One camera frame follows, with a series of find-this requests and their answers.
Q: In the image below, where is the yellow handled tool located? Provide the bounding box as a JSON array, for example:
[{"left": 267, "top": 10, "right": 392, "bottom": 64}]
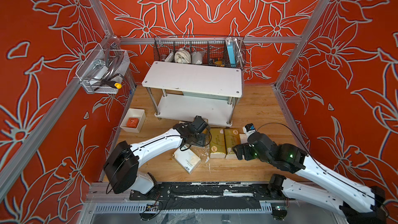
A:
[{"left": 101, "top": 80, "right": 122, "bottom": 89}]

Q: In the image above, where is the light blue box in basket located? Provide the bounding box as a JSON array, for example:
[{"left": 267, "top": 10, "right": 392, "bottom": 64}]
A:
[{"left": 226, "top": 37, "right": 236, "bottom": 67}]

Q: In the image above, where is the clear plastic wall bin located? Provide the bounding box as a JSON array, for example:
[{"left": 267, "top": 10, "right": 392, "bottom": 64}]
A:
[{"left": 76, "top": 44, "right": 135, "bottom": 94}]

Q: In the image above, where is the red square block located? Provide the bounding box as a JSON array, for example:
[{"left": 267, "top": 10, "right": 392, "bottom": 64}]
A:
[{"left": 125, "top": 117, "right": 140, "bottom": 129}]

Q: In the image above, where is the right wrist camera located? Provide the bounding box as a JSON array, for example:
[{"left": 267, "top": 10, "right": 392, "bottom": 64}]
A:
[{"left": 243, "top": 123, "right": 257, "bottom": 137}]

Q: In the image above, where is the white tissue pack right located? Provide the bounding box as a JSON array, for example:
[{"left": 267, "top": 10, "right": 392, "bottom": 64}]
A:
[{"left": 239, "top": 133, "right": 248, "bottom": 144}]

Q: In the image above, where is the white two-tier shelf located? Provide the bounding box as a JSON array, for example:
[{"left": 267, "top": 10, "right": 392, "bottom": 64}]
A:
[{"left": 142, "top": 61, "right": 244, "bottom": 127}]

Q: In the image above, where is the white tissue pack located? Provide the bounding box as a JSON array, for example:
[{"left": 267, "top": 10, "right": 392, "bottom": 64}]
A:
[
  {"left": 173, "top": 149, "right": 201, "bottom": 174},
  {"left": 239, "top": 133, "right": 248, "bottom": 144}
]

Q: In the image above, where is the white square tray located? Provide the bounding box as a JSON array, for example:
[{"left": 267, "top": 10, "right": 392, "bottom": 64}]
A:
[{"left": 120, "top": 108, "right": 146, "bottom": 133}]

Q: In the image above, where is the gold tissue pack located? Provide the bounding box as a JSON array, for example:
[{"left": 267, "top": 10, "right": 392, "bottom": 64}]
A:
[
  {"left": 209, "top": 128, "right": 227, "bottom": 159},
  {"left": 224, "top": 129, "right": 241, "bottom": 159}
]

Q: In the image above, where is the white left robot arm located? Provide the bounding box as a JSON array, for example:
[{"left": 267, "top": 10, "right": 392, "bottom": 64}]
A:
[{"left": 103, "top": 116, "right": 211, "bottom": 195}]

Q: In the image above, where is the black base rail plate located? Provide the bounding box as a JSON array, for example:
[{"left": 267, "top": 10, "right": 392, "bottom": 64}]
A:
[{"left": 129, "top": 182, "right": 289, "bottom": 211}]

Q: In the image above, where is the white tissue pack front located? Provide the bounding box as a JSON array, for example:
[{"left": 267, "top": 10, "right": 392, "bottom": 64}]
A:
[{"left": 173, "top": 149, "right": 201, "bottom": 174}]

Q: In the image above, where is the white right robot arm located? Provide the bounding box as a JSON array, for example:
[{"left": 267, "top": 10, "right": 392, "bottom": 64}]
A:
[{"left": 232, "top": 131, "right": 387, "bottom": 224}]

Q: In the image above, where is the black wire basket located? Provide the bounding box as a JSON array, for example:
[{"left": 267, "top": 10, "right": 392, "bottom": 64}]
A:
[{"left": 153, "top": 35, "right": 246, "bottom": 70}]

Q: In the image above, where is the white cloth roll in basket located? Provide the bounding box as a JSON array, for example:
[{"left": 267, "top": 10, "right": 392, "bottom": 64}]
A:
[{"left": 174, "top": 48, "right": 192, "bottom": 64}]

